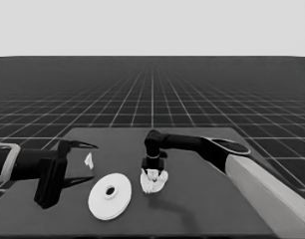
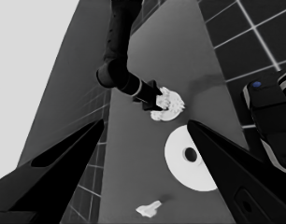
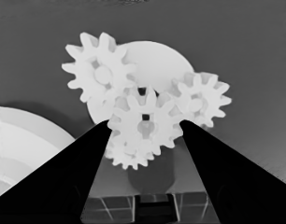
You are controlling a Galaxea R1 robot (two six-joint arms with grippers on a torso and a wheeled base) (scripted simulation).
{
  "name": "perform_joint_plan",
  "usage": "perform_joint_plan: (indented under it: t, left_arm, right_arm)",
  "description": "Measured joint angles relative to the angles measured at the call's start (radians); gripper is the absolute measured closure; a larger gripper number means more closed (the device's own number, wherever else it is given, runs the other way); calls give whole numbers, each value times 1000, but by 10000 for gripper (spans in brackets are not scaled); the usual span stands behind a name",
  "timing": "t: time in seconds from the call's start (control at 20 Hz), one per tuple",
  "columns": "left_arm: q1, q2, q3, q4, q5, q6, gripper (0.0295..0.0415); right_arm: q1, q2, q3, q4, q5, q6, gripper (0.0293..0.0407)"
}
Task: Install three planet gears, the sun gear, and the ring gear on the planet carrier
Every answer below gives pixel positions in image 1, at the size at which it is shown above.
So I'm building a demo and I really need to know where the large thick white disc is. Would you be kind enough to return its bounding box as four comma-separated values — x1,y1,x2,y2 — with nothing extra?
87,172,133,221

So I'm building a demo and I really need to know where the white round carrier with pins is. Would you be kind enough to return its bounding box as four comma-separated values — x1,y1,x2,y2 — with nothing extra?
140,168,169,195

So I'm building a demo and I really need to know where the small white T-shaped piece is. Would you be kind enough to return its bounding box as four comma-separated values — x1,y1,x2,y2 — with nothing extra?
84,151,95,170

